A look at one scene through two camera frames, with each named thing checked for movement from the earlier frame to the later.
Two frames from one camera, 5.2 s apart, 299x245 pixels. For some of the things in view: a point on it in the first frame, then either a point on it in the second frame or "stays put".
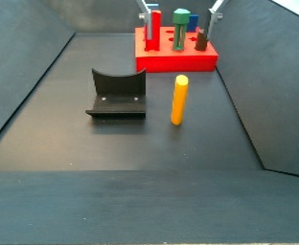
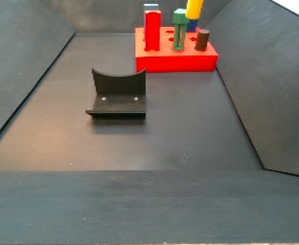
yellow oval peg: [178, 99] → [193, 9]
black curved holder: [120, 96] stays put
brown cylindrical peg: [200, 40] stays put
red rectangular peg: [152, 44] stays put
